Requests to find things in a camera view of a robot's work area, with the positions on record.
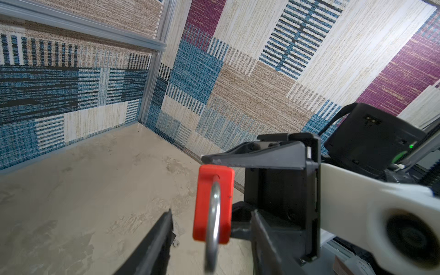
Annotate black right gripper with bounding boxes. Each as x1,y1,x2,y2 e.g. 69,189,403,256
201,133,321,263

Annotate red padlock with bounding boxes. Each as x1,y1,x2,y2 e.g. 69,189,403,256
192,165,234,275

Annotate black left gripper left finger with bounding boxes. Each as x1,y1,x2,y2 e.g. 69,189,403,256
114,210,176,275

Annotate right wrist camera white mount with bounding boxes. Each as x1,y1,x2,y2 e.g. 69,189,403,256
320,163,440,275

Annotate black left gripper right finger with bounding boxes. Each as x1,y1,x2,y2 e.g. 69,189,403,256
250,210,305,275

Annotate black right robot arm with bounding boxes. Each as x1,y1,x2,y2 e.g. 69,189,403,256
193,103,440,275

